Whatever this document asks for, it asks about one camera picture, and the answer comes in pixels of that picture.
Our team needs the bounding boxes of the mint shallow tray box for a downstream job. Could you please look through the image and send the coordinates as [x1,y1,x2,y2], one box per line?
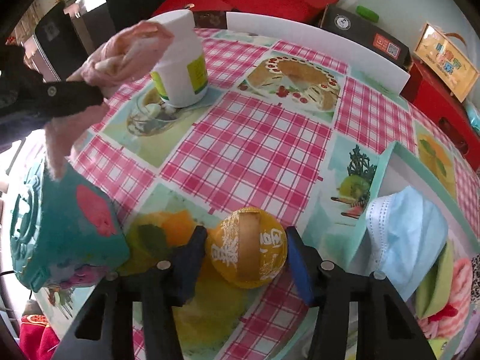
[370,141,479,257]

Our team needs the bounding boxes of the light green cloth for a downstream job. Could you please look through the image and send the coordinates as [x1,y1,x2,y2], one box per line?
[415,240,454,320]

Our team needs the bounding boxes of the black white leopard scrunchie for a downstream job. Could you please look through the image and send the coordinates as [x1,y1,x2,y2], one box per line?
[471,254,480,304]

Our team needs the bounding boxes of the yellow gift box with handle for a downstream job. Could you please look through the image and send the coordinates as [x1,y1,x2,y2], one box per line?
[413,23,479,102]

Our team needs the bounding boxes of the patterned plaid tablecloth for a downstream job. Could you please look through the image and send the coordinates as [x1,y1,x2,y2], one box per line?
[72,29,479,274]

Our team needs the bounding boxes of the light blue face mask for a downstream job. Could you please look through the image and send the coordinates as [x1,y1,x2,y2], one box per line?
[365,186,448,301]

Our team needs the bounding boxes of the white foam board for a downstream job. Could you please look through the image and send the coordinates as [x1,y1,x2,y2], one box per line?
[226,11,410,95]

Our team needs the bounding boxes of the yellow round pouch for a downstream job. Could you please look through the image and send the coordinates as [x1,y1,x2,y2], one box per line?
[205,207,287,289]

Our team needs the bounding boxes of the brown floral box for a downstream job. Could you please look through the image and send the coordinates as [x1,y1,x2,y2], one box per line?
[193,10,228,29]

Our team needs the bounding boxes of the teal plastic box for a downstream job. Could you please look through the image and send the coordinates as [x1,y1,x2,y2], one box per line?
[10,157,129,293]

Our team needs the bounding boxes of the black carton box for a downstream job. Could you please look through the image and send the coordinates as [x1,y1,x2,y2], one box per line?
[320,4,412,70]

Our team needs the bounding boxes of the black cabinet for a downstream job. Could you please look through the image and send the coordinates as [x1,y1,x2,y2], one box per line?
[34,0,166,80]

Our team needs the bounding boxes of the blue wet wipes pack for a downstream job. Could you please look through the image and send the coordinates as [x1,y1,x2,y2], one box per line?
[464,100,480,135]

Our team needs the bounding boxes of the pink white striped towel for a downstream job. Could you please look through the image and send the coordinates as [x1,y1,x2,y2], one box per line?
[418,258,473,340]

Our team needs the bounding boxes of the red box with cutout handle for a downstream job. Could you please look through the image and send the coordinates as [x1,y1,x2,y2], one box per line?
[401,57,480,173]

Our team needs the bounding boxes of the pale pink cloth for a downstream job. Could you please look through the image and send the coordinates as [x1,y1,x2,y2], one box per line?
[45,20,174,180]

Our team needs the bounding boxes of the white pill bottle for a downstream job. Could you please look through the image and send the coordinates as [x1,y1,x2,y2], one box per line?
[151,9,208,108]

